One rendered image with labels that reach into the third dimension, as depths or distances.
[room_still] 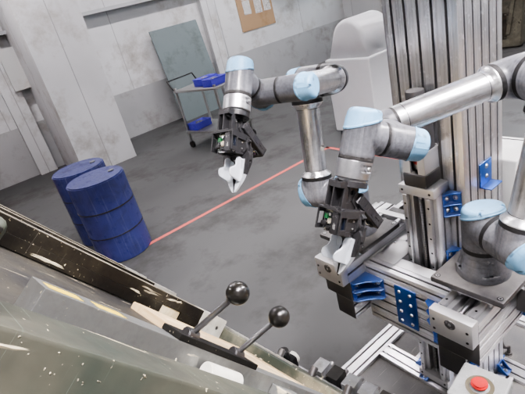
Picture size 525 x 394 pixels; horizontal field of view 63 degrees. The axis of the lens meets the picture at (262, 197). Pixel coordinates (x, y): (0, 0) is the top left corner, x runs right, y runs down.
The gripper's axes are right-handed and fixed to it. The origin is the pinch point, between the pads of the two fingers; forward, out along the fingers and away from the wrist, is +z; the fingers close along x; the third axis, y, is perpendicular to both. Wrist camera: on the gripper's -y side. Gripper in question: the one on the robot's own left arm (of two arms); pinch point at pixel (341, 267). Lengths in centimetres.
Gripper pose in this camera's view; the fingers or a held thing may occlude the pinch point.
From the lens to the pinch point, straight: 99.3
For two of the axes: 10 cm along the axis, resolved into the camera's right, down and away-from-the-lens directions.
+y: -8.0, -0.4, -6.0
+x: 5.8, 2.1, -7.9
